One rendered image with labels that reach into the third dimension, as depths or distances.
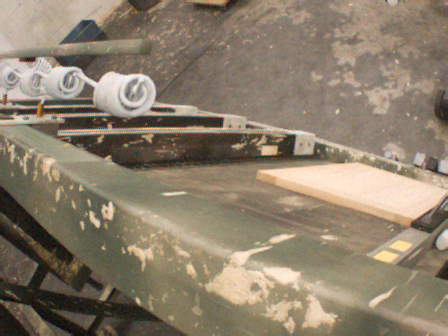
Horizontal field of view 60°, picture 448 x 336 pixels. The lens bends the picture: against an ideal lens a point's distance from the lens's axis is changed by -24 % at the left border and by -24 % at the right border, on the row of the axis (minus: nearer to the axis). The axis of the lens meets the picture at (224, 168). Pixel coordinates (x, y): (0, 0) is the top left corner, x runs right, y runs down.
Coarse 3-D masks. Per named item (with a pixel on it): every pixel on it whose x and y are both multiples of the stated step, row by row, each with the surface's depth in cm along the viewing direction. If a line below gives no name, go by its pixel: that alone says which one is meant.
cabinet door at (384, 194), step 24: (288, 168) 122; (312, 168) 127; (336, 168) 134; (360, 168) 144; (312, 192) 103; (336, 192) 101; (360, 192) 106; (384, 192) 110; (408, 192) 115; (432, 192) 121; (384, 216) 90; (408, 216) 87
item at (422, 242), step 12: (408, 228) 69; (444, 228) 79; (396, 240) 62; (408, 240) 62; (420, 240) 63; (432, 240) 70; (372, 252) 56; (396, 252) 56; (408, 252) 56; (420, 252) 63; (396, 264) 52; (408, 264) 58
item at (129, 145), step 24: (48, 72) 90; (48, 96) 89; (0, 120) 78; (24, 120) 82; (48, 120) 86; (72, 144) 95; (96, 144) 100; (120, 144) 106; (144, 144) 111; (168, 144) 117; (192, 144) 123; (216, 144) 129; (240, 144) 137; (264, 144) 145; (288, 144) 154; (312, 144) 165
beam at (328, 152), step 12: (324, 144) 164; (324, 156) 164; (336, 156) 161; (348, 156) 157; (360, 156) 154; (384, 168) 147; (396, 168) 144; (408, 168) 141; (420, 168) 147; (420, 180) 137; (432, 180) 133; (444, 180) 130
